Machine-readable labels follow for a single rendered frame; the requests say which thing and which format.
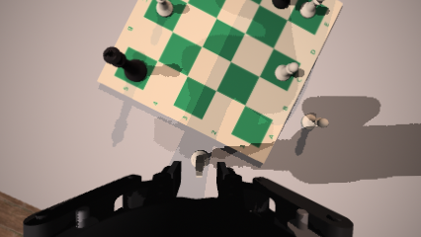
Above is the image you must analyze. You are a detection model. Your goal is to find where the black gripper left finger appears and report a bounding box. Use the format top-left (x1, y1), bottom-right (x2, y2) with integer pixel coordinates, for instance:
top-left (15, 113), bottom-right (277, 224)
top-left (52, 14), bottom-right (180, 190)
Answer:
top-left (23, 161), bottom-right (182, 237)

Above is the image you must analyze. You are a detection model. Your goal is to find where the green and cream chessboard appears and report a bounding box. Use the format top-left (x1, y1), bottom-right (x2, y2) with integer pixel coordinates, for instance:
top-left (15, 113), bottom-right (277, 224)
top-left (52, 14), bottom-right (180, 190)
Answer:
top-left (98, 0), bottom-right (343, 163)

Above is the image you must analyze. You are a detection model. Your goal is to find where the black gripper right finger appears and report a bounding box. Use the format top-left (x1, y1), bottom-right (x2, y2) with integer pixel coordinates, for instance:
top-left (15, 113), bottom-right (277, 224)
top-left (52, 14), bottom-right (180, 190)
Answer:
top-left (215, 162), bottom-right (354, 237)

